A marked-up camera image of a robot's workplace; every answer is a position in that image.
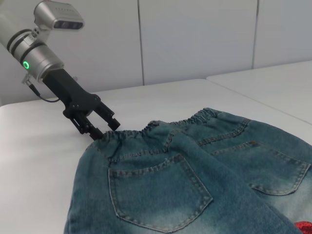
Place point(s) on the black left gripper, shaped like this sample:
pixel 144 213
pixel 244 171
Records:
pixel 70 97

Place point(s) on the blue denim shorts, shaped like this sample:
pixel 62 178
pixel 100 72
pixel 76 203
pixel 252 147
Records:
pixel 158 182

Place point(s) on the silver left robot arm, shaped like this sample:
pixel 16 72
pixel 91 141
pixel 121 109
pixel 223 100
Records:
pixel 39 56

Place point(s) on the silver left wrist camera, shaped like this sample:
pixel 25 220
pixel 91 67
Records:
pixel 61 14

